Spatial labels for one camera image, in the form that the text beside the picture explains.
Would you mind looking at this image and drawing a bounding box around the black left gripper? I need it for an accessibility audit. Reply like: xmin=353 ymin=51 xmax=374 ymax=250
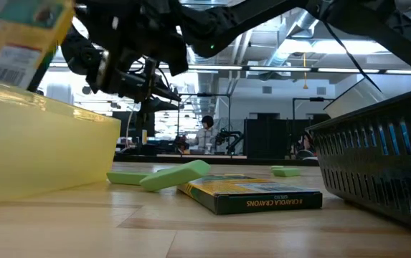
xmin=61 ymin=0 xmax=188 ymax=105

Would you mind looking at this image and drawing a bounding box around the yellow green crayon box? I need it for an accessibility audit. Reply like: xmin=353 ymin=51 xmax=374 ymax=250
xmin=0 ymin=0 xmax=76 ymax=92
xmin=176 ymin=173 xmax=323 ymax=216

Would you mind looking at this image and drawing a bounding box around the yellow translucent plastic tray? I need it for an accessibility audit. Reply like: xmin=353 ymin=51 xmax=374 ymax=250
xmin=0 ymin=79 xmax=122 ymax=208

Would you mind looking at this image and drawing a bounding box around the black mesh basket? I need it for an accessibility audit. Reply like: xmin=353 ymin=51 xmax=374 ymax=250
xmin=304 ymin=83 xmax=411 ymax=236

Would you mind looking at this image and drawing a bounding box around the person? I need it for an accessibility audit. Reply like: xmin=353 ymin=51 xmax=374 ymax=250
xmin=290 ymin=130 xmax=317 ymax=161
xmin=186 ymin=115 xmax=220 ymax=155

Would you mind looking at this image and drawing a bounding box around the black cabinet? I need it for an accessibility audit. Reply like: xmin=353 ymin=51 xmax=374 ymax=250
xmin=244 ymin=118 xmax=288 ymax=158

